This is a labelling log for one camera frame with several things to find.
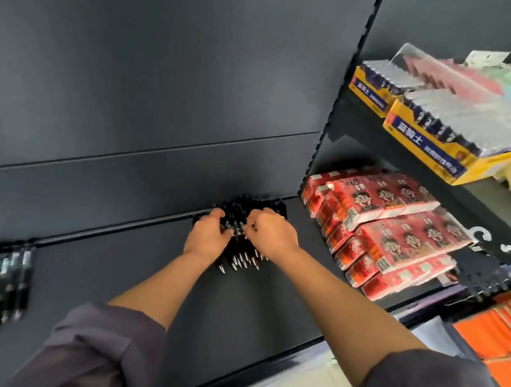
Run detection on dark grey shelf unit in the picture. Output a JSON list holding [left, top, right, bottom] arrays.
[[0, 0, 386, 387]]

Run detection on yellow blue battery box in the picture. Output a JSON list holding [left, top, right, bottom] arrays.
[[377, 83, 511, 192], [345, 55, 427, 123]]

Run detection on person's left hand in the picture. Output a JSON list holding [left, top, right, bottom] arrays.
[[182, 205, 237, 267]]

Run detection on person's left forearm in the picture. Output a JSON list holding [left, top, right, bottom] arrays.
[[105, 242, 216, 335]]

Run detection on person's right forearm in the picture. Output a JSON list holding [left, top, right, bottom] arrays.
[[261, 245, 438, 387]]

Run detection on black stocked shelf unit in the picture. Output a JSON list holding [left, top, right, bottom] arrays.
[[285, 0, 511, 364]]

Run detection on aligned bundle of black pens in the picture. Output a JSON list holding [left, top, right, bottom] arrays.
[[187, 188, 290, 280]]

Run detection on grey left sleeve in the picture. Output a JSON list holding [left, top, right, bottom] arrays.
[[7, 294, 170, 387]]

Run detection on person's right hand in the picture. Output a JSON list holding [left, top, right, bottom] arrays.
[[240, 206, 303, 267]]

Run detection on orange object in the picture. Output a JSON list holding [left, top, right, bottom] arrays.
[[446, 283, 511, 387]]

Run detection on plastic-wrapped red packets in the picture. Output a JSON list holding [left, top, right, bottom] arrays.
[[386, 41, 510, 107]]

